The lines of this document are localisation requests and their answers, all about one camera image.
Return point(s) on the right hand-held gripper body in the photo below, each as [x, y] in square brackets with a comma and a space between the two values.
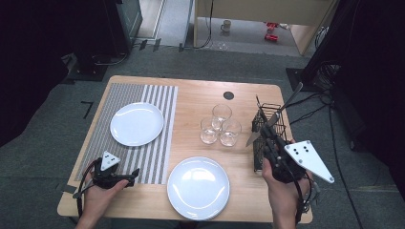
[305, 156]

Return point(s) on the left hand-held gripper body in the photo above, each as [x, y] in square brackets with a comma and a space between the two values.
[109, 161]

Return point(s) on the clear drinking glass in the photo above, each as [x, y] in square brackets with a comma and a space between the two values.
[230, 138]
[208, 136]
[222, 112]

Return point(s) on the white plate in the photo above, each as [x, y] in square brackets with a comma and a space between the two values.
[137, 124]
[197, 187]

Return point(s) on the person's left hand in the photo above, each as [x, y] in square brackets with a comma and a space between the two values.
[94, 203]

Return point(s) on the person's right hand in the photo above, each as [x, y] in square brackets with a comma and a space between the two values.
[283, 194]

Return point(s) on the grey white striped placemat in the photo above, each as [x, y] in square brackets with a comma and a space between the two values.
[159, 159]

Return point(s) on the thin black rod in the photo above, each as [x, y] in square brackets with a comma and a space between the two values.
[258, 103]

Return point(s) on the grey tape strip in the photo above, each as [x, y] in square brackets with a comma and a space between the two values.
[68, 188]

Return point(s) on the black round table grommet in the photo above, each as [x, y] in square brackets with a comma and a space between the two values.
[228, 95]

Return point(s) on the black stand base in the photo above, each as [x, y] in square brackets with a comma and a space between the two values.
[89, 73]
[294, 78]

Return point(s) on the black curtain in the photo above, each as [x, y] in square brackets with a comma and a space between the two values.
[375, 95]
[31, 63]

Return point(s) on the red tool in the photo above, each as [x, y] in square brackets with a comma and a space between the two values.
[272, 24]
[271, 37]

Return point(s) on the small clear glass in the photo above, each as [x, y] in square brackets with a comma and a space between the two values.
[223, 46]

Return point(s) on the grey mug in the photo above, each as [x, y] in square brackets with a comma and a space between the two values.
[226, 26]

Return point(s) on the black cabinet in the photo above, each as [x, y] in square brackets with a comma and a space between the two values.
[127, 19]

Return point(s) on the small black floor bracket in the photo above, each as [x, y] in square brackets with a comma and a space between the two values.
[143, 44]
[157, 44]
[181, 47]

